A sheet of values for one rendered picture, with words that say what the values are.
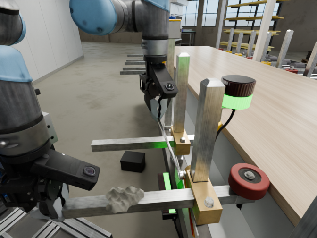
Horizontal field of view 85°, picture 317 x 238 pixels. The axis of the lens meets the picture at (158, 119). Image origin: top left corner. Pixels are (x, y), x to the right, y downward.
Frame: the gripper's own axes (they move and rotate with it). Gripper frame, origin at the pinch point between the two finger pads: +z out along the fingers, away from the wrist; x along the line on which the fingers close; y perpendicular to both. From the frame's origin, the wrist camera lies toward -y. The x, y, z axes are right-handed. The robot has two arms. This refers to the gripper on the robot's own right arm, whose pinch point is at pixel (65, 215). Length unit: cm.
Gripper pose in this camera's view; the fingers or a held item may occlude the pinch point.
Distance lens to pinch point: 49.6
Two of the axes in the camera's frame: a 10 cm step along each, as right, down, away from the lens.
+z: -0.2, 8.8, 4.7
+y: -9.9, 0.3, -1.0
